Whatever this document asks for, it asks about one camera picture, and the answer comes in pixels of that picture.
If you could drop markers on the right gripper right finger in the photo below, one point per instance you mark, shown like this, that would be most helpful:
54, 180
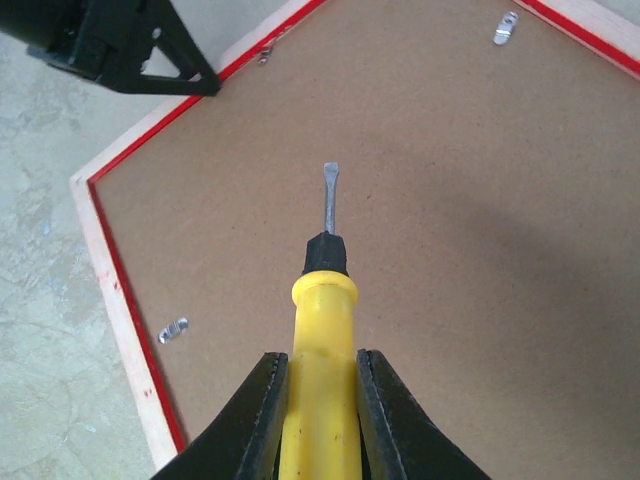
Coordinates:
398, 439

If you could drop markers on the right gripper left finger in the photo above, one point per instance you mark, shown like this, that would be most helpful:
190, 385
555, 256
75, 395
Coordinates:
243, 441

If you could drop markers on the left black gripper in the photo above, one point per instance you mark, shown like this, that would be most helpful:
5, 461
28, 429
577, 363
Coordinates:
107, 43

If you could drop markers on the yellow handled screwdriver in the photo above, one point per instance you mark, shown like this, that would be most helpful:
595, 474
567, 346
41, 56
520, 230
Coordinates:
321, 432

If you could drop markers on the red wooden picture frame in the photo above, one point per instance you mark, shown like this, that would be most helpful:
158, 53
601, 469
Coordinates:
115, 280

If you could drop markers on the metal retaining clip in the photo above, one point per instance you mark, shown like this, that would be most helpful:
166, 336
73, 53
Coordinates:
505, 28
265, 55
173, 330

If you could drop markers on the brown frame backing board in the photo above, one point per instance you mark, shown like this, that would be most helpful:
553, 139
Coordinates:
400, 125

